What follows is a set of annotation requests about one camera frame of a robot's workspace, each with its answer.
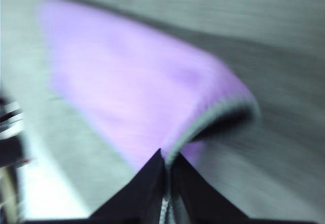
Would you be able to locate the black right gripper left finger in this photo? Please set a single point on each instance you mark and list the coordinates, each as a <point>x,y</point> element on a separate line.
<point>137,196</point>

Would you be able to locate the purple towel with grey hem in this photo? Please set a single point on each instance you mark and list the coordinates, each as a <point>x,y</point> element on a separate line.
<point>122,76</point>

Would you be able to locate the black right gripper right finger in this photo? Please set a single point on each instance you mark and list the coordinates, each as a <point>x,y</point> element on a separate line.
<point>198,198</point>

